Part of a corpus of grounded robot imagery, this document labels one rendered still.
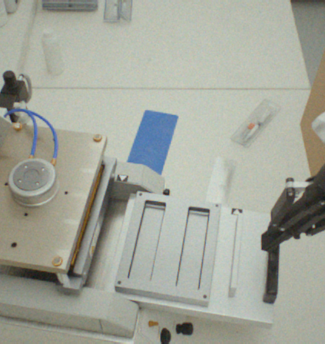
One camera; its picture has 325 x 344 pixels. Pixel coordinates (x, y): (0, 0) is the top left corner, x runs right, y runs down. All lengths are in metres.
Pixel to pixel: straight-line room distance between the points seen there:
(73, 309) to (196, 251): 0.24
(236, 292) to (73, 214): 0.32
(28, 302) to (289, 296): 0.58
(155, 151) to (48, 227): 0.59
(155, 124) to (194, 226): 0.52
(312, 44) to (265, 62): 1.33
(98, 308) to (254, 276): 0.28
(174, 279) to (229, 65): 0.87
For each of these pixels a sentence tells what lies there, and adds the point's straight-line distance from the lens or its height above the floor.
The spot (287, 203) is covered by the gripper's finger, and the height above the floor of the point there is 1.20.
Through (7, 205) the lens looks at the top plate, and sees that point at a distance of 0.88.
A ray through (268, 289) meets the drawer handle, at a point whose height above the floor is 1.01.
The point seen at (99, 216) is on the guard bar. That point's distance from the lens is 0.92.
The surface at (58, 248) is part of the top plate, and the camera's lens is 0.82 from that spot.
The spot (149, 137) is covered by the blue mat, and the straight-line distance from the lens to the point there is 1.40.
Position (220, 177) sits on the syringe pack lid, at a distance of 1.30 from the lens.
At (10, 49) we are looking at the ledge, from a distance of 1.65.
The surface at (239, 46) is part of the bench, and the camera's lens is 1.69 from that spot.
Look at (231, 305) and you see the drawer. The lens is 0.93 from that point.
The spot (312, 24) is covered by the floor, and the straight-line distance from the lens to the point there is 3.10.
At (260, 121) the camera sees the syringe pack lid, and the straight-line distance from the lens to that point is 1.44.
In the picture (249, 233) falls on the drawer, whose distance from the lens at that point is 0.99.
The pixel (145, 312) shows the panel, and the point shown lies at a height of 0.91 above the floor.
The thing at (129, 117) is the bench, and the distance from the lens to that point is 1.45.
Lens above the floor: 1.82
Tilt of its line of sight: 54 degrees down
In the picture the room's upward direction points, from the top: 1 degrees clockwise
